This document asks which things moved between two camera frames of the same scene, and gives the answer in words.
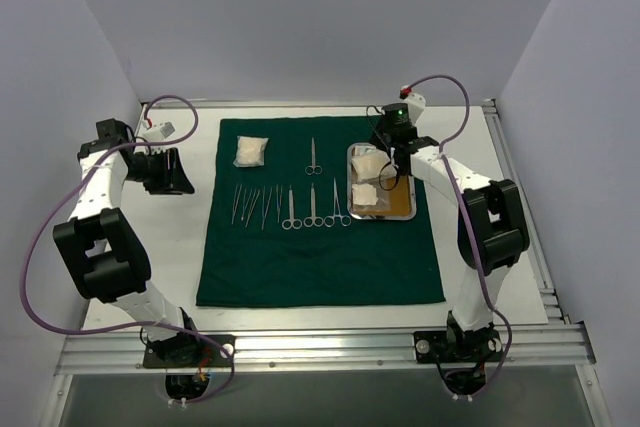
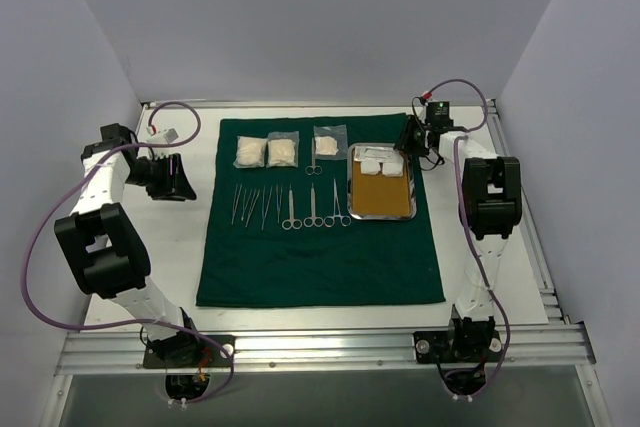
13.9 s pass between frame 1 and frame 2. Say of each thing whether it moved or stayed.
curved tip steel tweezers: stayed
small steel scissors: stayed
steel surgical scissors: stayed
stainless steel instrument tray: stayed
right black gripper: moved
